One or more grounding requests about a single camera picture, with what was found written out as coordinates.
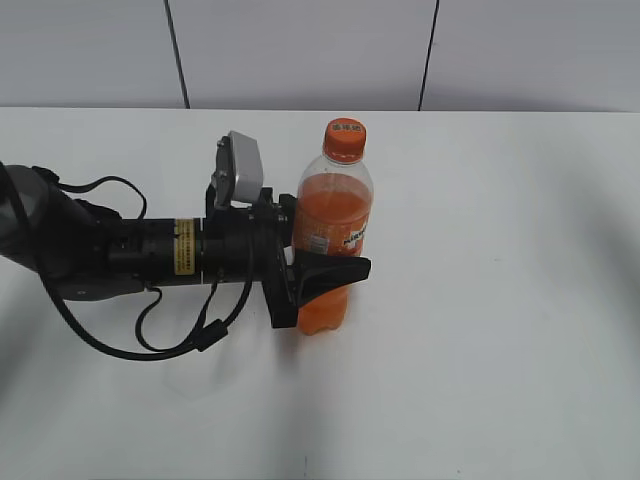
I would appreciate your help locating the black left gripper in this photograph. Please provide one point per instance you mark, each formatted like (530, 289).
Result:
(247, 245)

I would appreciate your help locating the orange soda plastic bottle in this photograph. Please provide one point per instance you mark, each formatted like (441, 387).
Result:
(334, 201)

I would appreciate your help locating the orange bottle cap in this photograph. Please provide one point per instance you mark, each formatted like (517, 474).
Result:
(344, 140)

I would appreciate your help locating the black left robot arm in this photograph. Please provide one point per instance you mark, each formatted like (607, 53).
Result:
(91, 253)

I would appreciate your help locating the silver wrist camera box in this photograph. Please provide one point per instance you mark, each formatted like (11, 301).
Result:
(238, 174)

